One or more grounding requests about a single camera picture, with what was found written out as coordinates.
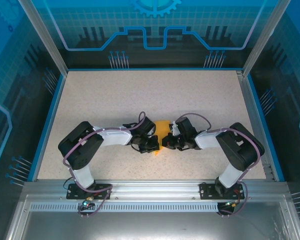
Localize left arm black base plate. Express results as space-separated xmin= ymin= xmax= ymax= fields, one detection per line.
xmin=66 ymin=182 xmax=114 ymax=201

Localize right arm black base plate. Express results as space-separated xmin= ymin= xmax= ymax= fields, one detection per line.
xmin=199 ymin=181 xmax=244 ymax=201

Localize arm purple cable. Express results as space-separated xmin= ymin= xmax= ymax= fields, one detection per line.
xmin=175 ymin=112 xmax=265 ymax=217
xmin=62 ymin=110 xmax=148 ymax=217

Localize thin black wire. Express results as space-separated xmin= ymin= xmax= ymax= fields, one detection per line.
xmin=61 ymin=177 xmax=75 ymax=192

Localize blue table edge strip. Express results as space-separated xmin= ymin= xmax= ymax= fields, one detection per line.
xmin=246 ymin=74 xmax=285 ymax=182
xmin=27 ymin=74 xmax=67 ymax=182

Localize slotted cable duct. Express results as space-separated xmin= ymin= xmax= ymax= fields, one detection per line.
xmin=29 ymin=202 xmax=220 ymax=213

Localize cable connector with light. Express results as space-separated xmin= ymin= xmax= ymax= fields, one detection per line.
xmin=223 ymin=198 xmax=242 ymax=209
xmin=81 ymin=196 xmax=96 ymax=210

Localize aluminium side rail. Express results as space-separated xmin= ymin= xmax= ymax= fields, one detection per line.
xmin=236 ymin=69 xmax=276 ymax=181

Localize aluminium mounting rail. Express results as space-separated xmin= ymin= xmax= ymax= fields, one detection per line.
xmin=22 ymin=179 xmax=292 ymax=201

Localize yellow paper sheet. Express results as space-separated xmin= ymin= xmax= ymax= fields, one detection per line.
xmin=149 ymin=120 xmax=172 ymax=157

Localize steel bench tray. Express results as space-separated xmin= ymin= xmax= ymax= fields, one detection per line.
xmin=3 ymin=194 xmax=300 ymax=240

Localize aluminium frame post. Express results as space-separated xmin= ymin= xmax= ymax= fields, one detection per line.
xmin=241 ymin=0 xmax=292 ymax=77
xmin=16 ymin=0 xmax=69 ymax=76

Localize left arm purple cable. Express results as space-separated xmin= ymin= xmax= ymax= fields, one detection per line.
xmin=62 ymin=110 xmax=148 ymax=217

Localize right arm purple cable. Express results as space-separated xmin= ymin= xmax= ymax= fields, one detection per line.
xmin=175 ymin=112 xmax=265 ymax=217

